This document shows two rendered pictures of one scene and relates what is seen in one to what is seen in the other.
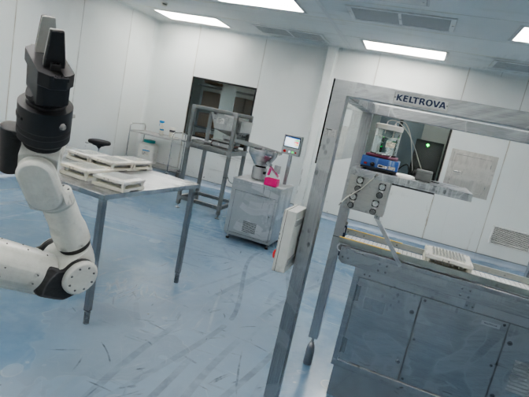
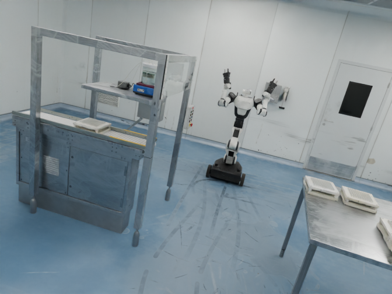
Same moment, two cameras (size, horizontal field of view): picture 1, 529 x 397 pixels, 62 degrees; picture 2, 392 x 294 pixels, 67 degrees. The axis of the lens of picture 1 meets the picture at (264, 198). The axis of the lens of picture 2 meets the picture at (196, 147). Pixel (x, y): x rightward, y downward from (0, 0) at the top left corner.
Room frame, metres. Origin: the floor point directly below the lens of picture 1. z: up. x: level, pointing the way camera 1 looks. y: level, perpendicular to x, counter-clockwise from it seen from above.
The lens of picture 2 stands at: (5.12, -0.47, 1.85)
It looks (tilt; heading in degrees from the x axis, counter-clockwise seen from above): 18 degrees down; 172
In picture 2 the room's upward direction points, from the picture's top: 12 degrees clockwise
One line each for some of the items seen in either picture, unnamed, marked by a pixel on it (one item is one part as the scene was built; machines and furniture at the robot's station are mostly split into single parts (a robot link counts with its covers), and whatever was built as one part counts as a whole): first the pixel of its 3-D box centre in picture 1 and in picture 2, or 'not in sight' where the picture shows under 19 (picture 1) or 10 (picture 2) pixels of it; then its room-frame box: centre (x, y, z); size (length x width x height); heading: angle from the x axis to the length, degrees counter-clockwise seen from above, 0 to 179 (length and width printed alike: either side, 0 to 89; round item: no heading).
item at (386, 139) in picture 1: (386, 138); (150, 73); (2.51, -0.60, 1.57); 0.15 x 0.15 x 0.19
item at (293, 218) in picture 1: (290, 238); (188, 116); (1.80, -0.14, 1.08); 0.17 x 0.06 x 0.26; 162
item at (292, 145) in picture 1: (289, 160); not in sight; (5.51, -0.20, 1.07); 0.23 x 0.10 x 0.62; 73
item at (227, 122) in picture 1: (226, 166); not in sight; (6.16, 0.62, 0.75); 1.43 x 1.06 x 1.50; 73
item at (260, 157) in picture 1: (265, 165); not in sight; (5.50, 0.07, 0.95); 0.49 x 0.36 x 0.37; 73
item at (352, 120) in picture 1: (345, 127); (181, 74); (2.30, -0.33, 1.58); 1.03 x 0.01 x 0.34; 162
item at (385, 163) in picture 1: (380, 162); (148, 89); (2.51, -0.60, 1.43); 0.21 x 0.20 x 0.09; 162
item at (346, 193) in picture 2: (86, 167); (359, 196); (3.04, 1.26, 0.95); 0.25 x 0.24 x 0.02; 158
